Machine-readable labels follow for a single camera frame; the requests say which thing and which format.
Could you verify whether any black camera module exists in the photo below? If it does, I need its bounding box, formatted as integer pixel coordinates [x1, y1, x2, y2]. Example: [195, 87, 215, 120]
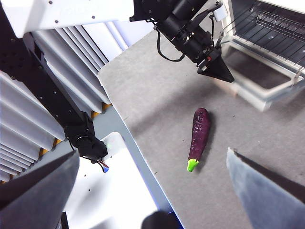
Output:
[63, 112, 109, 173]

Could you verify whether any purple eggplant green stem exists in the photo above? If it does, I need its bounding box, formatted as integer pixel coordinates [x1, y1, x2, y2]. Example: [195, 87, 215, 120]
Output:
[187, 107, 211, 173]

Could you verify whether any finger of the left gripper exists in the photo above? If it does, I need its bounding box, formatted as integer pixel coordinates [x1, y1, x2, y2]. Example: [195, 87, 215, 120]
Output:
[197, 56, 234, 83]

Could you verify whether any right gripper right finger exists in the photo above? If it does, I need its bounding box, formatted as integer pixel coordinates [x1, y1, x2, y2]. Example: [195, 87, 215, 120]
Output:
[226, 147, 305, 229]

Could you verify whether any white metal beam with screws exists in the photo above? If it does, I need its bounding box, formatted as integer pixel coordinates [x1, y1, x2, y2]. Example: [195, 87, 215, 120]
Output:
[7, 0, 136, 39]

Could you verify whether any dark rounded robot part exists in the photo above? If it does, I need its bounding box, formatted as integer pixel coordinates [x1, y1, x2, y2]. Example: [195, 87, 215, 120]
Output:
[142, 211, 180, 229]

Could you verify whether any black perforated bracket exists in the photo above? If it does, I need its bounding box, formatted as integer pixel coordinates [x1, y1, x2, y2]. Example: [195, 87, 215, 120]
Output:
[0, 4, 92, 134]

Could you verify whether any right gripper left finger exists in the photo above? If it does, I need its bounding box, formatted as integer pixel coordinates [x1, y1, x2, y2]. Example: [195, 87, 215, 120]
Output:
[0, 150, 80, 229]

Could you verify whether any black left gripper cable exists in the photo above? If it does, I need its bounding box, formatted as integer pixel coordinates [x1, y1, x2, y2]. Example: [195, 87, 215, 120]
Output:
[156, 28, 185, 62]

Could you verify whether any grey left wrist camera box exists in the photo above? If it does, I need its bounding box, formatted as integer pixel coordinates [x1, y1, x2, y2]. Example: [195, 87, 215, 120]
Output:
[213, 4, 226, 21]

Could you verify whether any metal wire oven rack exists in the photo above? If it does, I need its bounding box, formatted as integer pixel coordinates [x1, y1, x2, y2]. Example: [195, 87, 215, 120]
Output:
[234, 0, 305, 66]

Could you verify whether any white ribbed cover panel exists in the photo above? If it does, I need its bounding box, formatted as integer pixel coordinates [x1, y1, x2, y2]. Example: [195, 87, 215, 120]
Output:
[0, 71, 66, 183]
[32, 21, 131, 114]

